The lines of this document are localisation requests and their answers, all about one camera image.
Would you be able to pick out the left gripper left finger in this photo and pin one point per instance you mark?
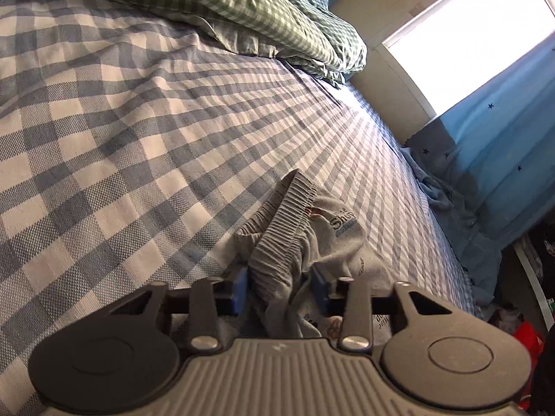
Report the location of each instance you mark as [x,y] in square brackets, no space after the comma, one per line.
[210,299]

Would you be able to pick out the blue star curtain right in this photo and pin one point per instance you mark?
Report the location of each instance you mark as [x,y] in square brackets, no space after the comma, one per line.
[486,165]

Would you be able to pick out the red bag with characters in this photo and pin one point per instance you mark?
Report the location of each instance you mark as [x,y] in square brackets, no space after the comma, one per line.
[529,338]

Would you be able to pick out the green checked folded quilt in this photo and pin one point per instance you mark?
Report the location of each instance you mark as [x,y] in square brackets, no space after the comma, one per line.
[303,33]

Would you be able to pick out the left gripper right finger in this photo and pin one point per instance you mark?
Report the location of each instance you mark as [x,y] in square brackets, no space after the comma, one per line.
[349,299]

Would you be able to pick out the blue checked bed sheet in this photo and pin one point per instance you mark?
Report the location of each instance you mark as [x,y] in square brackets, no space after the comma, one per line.
[133,147]

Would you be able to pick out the grey printed pants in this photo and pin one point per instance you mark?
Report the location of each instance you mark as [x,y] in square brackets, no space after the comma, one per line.
[299,226]

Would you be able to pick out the white shelf unit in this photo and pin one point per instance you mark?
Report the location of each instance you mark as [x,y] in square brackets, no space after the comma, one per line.
[545,319]

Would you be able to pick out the bright window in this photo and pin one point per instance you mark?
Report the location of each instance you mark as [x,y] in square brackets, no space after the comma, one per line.
[455,46]

